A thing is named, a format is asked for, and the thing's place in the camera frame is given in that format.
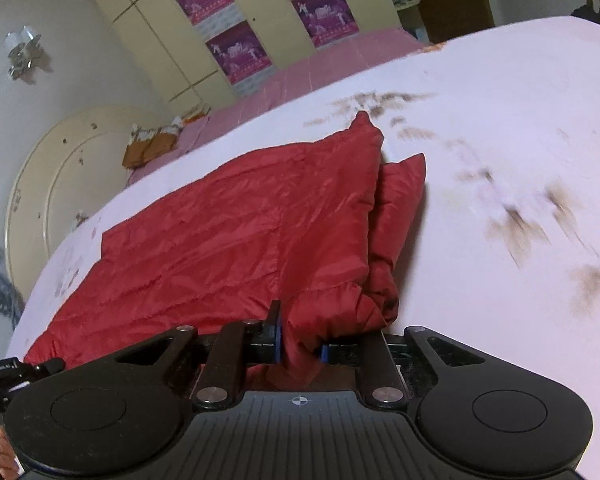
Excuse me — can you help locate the red puffer jacket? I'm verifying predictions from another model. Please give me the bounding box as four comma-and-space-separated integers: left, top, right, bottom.
24, 113, 427, 389

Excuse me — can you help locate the left human hand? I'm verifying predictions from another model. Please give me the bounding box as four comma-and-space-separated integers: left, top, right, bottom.
0, 426, 20, 480

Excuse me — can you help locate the brown patterned pillow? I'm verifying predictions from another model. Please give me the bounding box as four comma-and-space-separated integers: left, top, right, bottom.
122, 117, 184, 170

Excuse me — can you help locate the white floral bed quilt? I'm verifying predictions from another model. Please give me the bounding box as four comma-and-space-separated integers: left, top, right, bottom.
8, 16, 600, 479

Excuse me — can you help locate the cream wooden headboard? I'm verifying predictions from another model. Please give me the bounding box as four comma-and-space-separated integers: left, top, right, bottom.
5, 104, 161, 298

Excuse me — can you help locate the lower left purple poster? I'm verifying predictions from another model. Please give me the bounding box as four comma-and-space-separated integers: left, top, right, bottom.
207, 21, 275, 96

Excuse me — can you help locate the cream wardrobe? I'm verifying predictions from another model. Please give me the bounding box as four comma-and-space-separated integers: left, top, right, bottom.
95, 0, 400, 114

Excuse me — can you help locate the pink striped bed sheet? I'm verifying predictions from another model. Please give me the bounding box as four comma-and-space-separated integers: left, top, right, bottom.
128, 28, 425, 185

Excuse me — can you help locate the lower right purple poster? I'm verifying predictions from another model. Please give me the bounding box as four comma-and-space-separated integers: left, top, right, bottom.
291, 0, 360, 49

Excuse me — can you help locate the chrome wall lamp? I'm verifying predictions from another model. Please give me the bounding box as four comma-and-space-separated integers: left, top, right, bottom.
4, 25, 46, 80

